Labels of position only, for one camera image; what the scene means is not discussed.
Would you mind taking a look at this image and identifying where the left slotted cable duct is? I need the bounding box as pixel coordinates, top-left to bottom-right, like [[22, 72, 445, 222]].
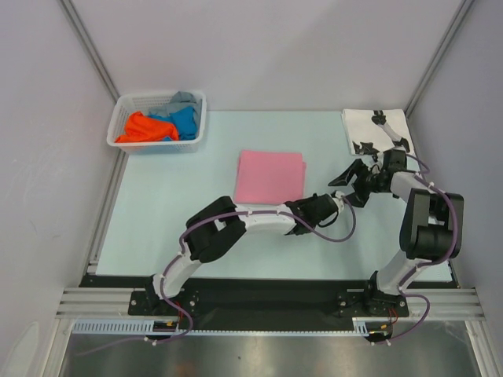
[[72, 319, 179, 335]]

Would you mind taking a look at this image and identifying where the blue t shirt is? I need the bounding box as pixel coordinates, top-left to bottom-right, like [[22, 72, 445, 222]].
[[148, 106, 198, 141]]

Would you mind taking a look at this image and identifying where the white perforated plastic basket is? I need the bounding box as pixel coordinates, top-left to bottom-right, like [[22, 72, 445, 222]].
[[106, 90, 208, 156]]

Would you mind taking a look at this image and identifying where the grey t shirt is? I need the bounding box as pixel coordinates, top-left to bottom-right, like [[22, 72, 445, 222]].
[[148, 91, 202, 118]]

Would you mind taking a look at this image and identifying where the pink t shirt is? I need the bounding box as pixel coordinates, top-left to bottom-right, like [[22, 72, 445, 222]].
[[233, 150, 307, 205]]

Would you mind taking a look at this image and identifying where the orange t shirt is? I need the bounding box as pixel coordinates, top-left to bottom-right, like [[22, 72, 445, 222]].
[[115, 112, 160, 143]]

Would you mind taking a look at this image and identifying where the folded white printed t shirt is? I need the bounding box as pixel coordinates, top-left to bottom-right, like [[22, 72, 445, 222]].
[[342, 108, 415, 156]]

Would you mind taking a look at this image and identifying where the aluminium frame rail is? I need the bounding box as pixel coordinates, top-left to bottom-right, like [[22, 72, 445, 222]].
[[56, 287, 134, 319]]

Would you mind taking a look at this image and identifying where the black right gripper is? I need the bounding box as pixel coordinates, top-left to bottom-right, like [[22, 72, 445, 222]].
[[329, 158, 387, 207]]

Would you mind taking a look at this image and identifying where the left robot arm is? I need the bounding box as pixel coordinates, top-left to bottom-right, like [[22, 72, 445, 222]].
[[145, 194, 344, 314]]

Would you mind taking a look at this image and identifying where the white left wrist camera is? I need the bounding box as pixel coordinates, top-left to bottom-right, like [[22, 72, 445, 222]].
[[331, 191, 346, 213]]

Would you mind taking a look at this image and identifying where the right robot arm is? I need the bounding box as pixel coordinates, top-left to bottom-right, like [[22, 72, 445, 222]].
[[329, 149, 464, 317]]

